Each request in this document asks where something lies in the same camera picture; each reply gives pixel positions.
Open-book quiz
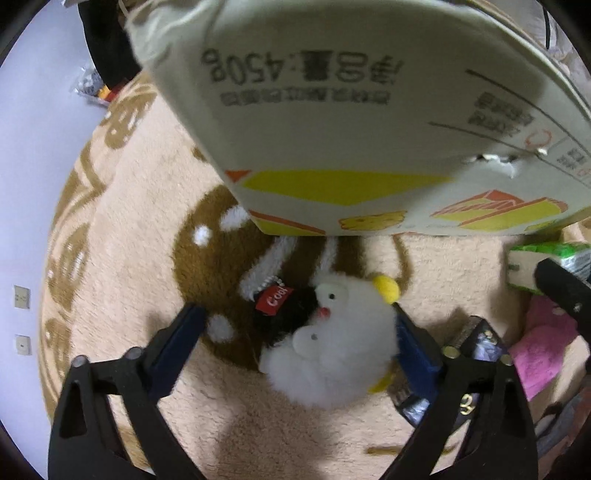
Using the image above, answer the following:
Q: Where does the white fluffy plush toy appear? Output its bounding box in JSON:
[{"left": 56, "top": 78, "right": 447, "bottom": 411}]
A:
[{"left": 239, "top": 235, "right": 403, "bottom": 409}]

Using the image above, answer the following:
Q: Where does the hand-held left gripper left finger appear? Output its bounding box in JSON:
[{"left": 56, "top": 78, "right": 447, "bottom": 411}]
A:
[{"left": 47, "top": 302, "right": 208, "bottom": 480}]

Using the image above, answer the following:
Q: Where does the green packet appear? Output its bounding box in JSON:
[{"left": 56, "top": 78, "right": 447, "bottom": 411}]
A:
[{"left": 508, "top": 241, "right": 591, "bottom": 296}]

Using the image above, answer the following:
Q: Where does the magenta plush toy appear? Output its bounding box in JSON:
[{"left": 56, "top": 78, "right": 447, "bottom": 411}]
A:
[{"left": 508, "top": 295, "right": 591, "bottom": 402}]

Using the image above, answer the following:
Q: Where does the printed cardboard box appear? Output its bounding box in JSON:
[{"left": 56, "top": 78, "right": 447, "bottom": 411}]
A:
[{"left": 127, "top": 0, "right": 591, "bottom": 239}]

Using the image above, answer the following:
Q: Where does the black hanging garment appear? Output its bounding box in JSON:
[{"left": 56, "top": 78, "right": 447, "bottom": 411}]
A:
[{"left": 76, "top": 0, "right": 142, "bottom": 86}]

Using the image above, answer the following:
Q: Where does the black gold packet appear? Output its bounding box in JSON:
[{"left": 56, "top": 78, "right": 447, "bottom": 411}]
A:
[{"left": 397, "top": 315, "right": 514, "bottom": 428}]

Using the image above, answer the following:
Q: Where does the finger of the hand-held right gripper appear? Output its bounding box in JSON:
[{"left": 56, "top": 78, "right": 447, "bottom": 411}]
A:
[{"left": 534, "top": 258, "right": 591, "bottom": 326}]

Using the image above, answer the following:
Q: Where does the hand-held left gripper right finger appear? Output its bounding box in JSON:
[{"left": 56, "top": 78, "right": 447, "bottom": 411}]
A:
[{"left": 381, "top": 302, "right": 540, "bottom": 480}]

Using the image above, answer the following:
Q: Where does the round beige brown rug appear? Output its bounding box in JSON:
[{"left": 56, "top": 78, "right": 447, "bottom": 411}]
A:
[{"left": 37, "top": 69, "right": 591, "bottom": 480}]

